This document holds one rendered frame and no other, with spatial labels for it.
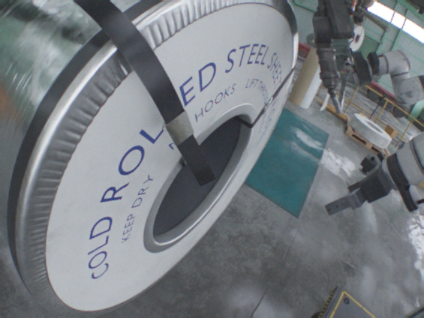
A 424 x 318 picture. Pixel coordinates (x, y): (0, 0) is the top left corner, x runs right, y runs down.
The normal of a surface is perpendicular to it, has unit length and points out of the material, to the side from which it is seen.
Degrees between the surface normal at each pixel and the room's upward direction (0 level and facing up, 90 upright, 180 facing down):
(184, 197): 23
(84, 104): 89
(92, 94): 89
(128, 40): 59
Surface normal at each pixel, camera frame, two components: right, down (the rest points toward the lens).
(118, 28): 0.47, 0.01
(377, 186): -0.81, 0.22
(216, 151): -0.49, 0.22
